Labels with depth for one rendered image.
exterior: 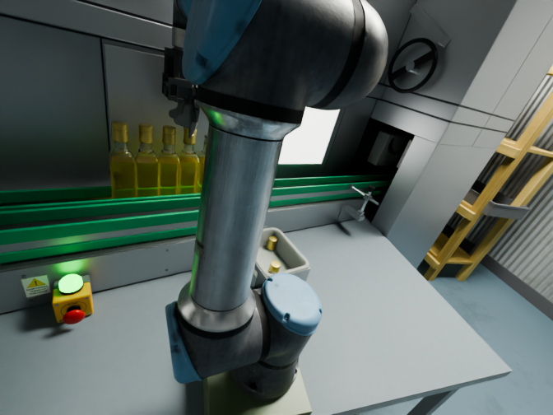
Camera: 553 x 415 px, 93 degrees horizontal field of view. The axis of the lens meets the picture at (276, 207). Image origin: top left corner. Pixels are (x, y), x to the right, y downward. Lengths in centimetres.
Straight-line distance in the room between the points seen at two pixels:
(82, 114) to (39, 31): 19
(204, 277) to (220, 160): 16
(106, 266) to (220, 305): 49
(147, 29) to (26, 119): 39
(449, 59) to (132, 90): 116
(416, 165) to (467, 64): 41
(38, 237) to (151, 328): 32
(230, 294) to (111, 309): 51
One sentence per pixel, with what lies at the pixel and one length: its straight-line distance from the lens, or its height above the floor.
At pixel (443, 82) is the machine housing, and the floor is 146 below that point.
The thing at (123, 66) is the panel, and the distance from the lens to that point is 89.
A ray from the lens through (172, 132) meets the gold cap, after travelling 80.
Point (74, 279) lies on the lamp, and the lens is 78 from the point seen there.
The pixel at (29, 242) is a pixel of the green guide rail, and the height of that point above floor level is 93.
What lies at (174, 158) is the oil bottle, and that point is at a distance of 82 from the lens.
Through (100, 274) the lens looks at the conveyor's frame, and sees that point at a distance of 83.
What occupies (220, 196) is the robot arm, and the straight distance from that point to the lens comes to 30.
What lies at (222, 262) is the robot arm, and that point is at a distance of 34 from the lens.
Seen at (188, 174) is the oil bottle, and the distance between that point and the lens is 85.
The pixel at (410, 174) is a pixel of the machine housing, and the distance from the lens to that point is 137.
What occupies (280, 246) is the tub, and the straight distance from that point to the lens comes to 100.
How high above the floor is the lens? 139
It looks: 29 degrees down
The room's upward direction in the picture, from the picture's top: 15 degrees clockwise
